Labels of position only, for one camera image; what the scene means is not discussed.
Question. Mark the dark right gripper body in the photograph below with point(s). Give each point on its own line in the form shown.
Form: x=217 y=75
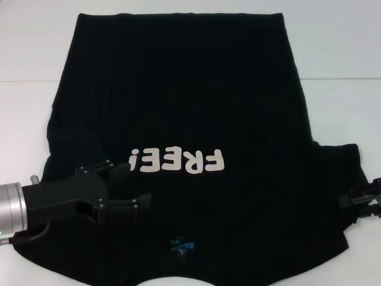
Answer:
x=376 y=184

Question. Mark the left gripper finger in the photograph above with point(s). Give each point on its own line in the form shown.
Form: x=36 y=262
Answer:
x=119 y=172
x=125 y=208

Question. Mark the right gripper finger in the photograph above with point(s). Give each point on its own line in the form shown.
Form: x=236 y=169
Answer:
x=354 y=198
x=372 y=210

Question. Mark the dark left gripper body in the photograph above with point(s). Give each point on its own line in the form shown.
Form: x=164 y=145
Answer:
x=65 y=196

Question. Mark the black shirt with FREE print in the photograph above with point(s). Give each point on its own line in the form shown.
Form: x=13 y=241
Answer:
x=184 y=104

